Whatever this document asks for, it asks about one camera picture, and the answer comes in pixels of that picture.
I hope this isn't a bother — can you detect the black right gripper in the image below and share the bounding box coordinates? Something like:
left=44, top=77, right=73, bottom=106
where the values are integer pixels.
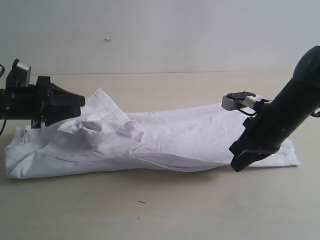
left=229, top=119, right=279, bottom=172

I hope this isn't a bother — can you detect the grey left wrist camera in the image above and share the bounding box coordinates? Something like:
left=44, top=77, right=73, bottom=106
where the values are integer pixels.
left=5, top=58, right=31, bottom=88

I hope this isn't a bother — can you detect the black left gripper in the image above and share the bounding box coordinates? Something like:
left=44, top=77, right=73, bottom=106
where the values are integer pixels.
left=31, top=76, right=86, bottom=129

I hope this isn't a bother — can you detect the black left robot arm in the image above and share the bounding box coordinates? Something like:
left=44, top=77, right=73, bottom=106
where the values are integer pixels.
left=0, top=76, right=86, bottom=129

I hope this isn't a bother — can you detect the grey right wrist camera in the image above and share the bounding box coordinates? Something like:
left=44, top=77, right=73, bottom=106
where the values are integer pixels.
left=221, top=91, right=273, bottom=117

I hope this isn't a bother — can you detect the small white wall hook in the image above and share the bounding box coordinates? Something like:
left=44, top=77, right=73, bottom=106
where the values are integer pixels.
left=104, top=37, right=112, bottom=42

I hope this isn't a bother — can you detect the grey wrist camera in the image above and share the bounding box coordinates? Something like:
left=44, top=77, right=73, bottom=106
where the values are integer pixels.
left=221, top=91, right=273, bottom=117
left=5, top=58, right=31, bottom=88

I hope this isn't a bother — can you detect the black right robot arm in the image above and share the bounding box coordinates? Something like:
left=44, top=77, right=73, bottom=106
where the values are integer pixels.
left=229, top=45, right=320, bottom=172

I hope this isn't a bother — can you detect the white t-shirt red lettering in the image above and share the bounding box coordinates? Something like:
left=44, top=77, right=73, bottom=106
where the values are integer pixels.
left=4, top=87, right=301, bottom=181

